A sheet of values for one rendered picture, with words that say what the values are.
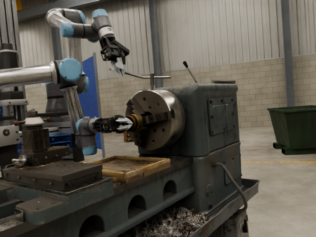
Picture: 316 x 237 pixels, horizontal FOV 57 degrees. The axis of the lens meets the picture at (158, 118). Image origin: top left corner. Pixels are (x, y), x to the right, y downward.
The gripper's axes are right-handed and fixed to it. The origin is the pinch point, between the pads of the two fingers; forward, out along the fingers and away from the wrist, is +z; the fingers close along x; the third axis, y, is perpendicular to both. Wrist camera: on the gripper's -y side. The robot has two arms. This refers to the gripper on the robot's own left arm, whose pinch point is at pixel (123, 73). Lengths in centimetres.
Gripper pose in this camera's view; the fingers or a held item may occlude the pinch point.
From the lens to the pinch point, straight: 150.4
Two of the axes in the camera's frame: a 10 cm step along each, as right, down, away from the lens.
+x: 7.2, -3.6, -5.9
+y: -6.1, 0.9, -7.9
